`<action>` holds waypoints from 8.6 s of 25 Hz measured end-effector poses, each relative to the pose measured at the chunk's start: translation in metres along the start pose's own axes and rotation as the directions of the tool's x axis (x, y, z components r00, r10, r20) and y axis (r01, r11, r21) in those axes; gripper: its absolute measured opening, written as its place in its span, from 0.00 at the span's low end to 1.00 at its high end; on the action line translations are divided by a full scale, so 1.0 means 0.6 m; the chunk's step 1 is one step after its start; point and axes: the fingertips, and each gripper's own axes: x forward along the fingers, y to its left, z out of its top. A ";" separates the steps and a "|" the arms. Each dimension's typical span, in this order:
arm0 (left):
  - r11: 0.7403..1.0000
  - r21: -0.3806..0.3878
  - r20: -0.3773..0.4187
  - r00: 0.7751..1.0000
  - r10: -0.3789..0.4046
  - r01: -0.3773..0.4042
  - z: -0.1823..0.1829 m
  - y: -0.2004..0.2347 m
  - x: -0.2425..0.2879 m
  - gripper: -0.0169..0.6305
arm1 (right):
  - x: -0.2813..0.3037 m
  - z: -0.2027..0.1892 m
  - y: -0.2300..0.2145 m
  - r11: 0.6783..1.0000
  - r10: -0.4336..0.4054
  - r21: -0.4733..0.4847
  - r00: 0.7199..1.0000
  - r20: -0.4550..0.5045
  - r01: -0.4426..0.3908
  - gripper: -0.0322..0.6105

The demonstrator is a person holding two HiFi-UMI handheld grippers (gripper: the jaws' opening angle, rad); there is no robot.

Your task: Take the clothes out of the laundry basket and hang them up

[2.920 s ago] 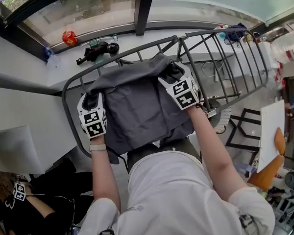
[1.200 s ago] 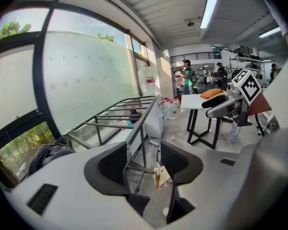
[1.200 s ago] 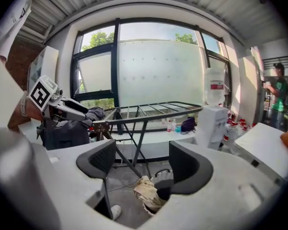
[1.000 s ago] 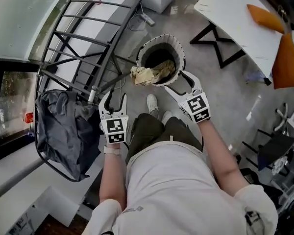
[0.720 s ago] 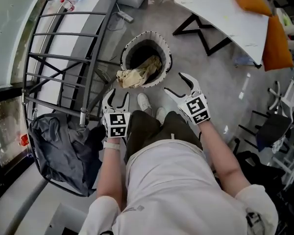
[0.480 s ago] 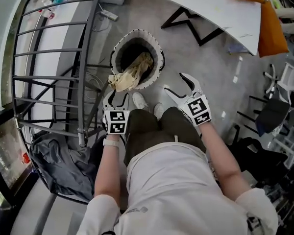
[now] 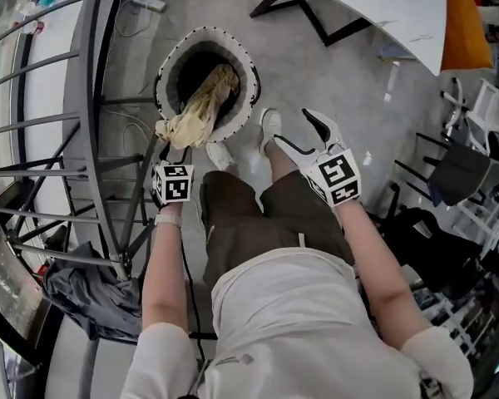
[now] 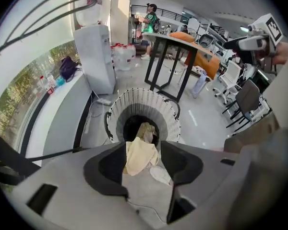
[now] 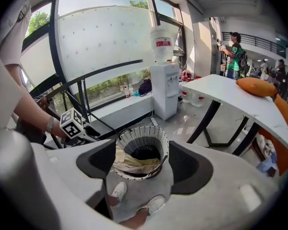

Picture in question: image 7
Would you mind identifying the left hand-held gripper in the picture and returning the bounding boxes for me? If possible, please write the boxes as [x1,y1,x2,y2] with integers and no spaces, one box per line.
[151,142,196,205]

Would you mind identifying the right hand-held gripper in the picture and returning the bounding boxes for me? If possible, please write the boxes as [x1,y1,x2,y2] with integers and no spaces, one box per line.
[272,108,363,208]

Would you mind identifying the cream yellow garment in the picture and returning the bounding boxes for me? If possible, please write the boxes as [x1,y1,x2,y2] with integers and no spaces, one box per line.
[155,63,241,150]

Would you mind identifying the dark grey metal drying rack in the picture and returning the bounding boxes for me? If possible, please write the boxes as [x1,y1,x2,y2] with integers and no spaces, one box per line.
[0,0,160,283]

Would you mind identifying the dark grey garment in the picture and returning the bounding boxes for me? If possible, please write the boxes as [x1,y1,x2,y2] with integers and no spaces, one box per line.
[43,241,146,343]

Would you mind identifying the person's right forearm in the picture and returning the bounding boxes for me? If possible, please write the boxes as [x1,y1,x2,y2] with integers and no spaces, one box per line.
[334,199,432,352]

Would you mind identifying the person's left forearm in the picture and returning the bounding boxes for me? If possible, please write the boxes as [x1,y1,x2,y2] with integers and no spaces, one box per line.
[142,204,191,337]

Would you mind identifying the person's right leg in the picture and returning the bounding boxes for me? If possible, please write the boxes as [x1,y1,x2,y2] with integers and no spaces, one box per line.
[265,139,301,183]

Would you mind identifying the person's left white shoe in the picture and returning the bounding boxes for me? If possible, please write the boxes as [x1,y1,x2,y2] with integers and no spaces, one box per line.
[205,141,237,173]

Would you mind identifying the person's white shoe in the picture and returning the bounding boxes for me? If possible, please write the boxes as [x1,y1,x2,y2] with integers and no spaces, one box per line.
[205,141,237,173]
[259,108,284,156]

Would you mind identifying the person's right white shoe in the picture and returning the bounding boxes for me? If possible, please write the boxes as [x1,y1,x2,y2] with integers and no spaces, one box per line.
[259,108,284,156]

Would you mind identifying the white laundry basket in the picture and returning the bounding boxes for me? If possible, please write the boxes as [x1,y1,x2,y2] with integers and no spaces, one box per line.
[153,26,262,144]

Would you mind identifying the person's dark shorts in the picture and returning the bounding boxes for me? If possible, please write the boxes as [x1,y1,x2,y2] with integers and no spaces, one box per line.
[200,170,355,291]

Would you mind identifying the dark grey chair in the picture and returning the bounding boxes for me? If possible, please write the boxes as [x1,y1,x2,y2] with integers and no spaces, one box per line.
[394,133,499,208]

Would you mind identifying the white power strip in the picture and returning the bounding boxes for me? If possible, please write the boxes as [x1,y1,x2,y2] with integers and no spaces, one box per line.
[132,0,168,13]

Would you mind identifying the white table with black legs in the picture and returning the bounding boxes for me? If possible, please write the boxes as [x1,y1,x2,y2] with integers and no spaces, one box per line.
[249,0,449,77]

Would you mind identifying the white folding chair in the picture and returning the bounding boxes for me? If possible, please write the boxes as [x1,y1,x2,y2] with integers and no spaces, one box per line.
[465,79,499,150]

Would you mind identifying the person's white shirt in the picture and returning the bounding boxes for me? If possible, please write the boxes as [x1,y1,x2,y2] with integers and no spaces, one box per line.
[120,247,476,399]

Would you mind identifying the orange cushion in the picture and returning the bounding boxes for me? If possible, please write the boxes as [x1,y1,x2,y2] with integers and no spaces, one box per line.
[440,0,495,73]

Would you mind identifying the small red label bottle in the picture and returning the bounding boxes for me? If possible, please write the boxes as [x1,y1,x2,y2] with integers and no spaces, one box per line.
[18,18,46,36]

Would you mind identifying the black cable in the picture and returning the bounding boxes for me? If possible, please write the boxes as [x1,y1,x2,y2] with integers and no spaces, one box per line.
[178,239,218,362]

